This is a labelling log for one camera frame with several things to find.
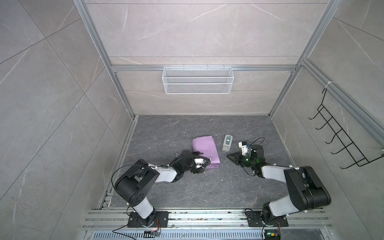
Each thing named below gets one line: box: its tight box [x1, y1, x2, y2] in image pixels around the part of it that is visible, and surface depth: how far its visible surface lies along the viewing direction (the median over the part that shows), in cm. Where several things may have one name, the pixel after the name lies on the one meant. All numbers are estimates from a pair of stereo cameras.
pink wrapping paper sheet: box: [192, 135, 221, 169], surface depth 95 cm
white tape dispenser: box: [222, 134, 233, 153], surface depth 101 cm
